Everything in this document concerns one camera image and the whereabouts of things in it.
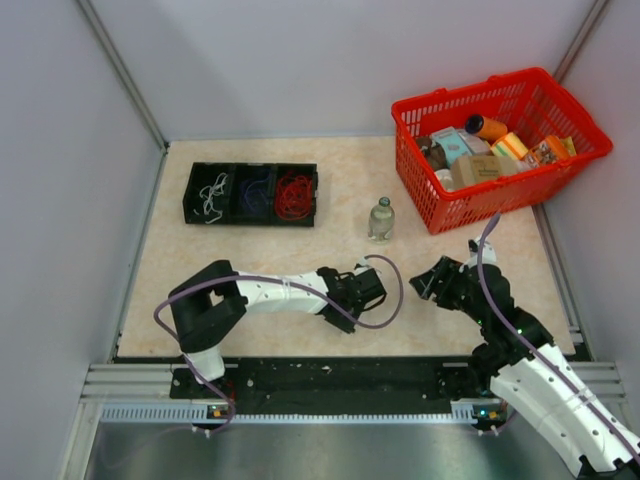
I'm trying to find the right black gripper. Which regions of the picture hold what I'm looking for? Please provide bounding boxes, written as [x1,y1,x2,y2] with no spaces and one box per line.
[410,255,488,325]

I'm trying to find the red wires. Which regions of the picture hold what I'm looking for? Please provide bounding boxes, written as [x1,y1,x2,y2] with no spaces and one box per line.
[273,169,316,222]

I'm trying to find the purple wires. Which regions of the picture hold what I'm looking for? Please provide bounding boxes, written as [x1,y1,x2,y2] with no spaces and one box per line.
[237,169,274,214]

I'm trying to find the white wires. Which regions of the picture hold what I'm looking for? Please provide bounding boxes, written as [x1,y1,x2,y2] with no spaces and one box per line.
[193,172,231,225]

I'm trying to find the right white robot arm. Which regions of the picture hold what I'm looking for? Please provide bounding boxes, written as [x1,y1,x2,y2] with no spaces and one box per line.
[410,257,639,479]

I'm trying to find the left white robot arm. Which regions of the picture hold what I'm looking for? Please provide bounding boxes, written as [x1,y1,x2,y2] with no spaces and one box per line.
[168,260,387,397]

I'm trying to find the clear glass soda bottle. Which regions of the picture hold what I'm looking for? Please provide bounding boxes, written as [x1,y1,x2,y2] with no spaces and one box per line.
[368,197,395,243]

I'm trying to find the brown cardboard box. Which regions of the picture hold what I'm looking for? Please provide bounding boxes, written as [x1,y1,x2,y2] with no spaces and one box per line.
[450,155,519,190]

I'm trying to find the brown round item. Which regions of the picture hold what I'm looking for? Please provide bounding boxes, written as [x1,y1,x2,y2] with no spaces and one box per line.
[415,136,448,171]

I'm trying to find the red plastic shopping basket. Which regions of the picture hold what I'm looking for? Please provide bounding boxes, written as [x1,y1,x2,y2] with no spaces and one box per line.
[391,67,613,234]

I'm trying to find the light blue package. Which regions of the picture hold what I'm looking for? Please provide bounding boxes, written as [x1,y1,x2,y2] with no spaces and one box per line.
[430,127,472,167]

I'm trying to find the yellow sponge pack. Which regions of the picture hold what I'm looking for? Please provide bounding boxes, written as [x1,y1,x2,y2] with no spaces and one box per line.
[490,132,529,161]

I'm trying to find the orange bottle with dark cap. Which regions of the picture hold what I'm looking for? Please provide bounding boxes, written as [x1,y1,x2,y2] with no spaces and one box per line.
[464,114,509,142]

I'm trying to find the orange snack packet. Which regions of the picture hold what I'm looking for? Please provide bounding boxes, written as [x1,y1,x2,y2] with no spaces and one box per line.
[523,135,571,168]

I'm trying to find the black three-compartment tray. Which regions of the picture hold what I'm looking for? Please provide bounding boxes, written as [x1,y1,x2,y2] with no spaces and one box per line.
[182,162,318,228]

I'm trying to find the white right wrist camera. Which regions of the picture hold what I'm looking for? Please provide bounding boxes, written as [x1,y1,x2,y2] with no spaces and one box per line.
[465,237,498,268]

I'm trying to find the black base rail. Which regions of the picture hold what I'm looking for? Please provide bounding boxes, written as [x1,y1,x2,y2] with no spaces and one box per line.
[169,354,506,416]

